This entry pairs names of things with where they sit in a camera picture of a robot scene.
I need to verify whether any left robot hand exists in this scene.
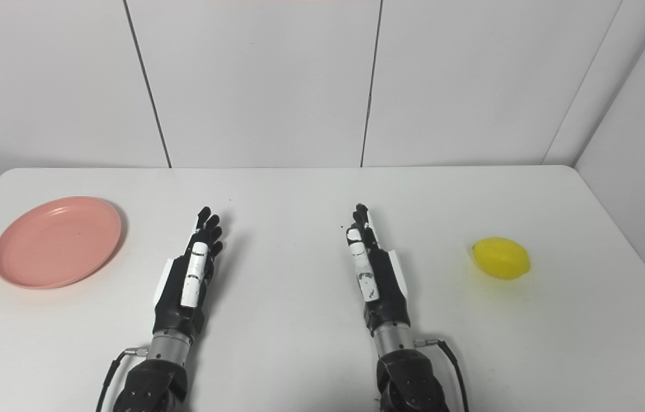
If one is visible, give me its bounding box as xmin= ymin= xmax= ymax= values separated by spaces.
xmin=152 ymin=207 xmax=225 ymax=336

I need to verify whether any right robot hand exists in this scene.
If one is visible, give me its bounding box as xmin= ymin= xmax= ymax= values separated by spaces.
xmin=346 ymin=203 xmax=411 ymax=334

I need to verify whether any yellow lemon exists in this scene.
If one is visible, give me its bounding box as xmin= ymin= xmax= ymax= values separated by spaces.
xmin=472 ymin=237 xmax=531 ymax=280

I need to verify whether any pink plate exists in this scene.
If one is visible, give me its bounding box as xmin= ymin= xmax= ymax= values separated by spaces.
xmin=0 ymin=196 xmax=122 ymax=290

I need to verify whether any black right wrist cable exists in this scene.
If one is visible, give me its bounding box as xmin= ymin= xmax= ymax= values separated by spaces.
xmin=414 ymin=339 xmax=469 ymax=412

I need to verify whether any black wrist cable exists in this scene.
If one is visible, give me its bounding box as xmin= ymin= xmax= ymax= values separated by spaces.
xmin=95 ymin=346 xmax=149 ymax=412
xmin=414 ymin=339 xmax=469 ymax=412

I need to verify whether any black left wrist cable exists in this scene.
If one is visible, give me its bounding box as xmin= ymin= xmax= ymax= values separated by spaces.
xmin=95 ymin=346 xmax=149 ymax=412

